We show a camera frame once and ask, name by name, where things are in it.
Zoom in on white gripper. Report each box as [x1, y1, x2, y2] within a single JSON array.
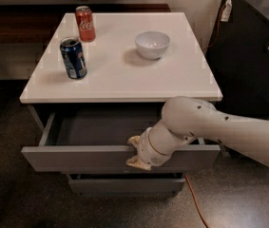
[[125, 127, 171, 170]]

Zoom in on grey top drawer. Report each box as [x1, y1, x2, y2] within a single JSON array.
[[21, 106, 221, 173]]

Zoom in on grey drawer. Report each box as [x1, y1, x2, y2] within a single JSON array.
[[21, 106, 221, 173], [68, 174, 185, 196]]

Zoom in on blue pepsi can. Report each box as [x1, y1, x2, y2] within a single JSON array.
[[60, 37, 87, 79]]

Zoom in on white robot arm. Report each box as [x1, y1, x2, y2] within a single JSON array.
[[126, 96, 269, 170]]

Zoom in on grey bottom drawer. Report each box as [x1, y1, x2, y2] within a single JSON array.
[[68, 174, 185, 196]]

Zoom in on grey drawer cabinet white top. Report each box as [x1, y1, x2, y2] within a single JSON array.
[[19, 11, 223, 198]]

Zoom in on red coca-cola can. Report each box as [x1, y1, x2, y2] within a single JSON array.
[[75, 6, 96, 42]]

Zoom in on white bowl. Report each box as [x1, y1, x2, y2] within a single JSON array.
[[135, 31, 170, 60]]

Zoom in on black cabinet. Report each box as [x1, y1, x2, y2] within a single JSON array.
[[206, 0, 269, 120]]

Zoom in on dark wooden bench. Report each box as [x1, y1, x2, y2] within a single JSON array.
[[0, 3, 172, 45]]

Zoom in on orange cable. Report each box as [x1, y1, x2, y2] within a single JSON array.
[[184, 174, 210, 228]]

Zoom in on white cable tag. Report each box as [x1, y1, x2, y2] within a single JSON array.
[[221, 0, 232, 22]]

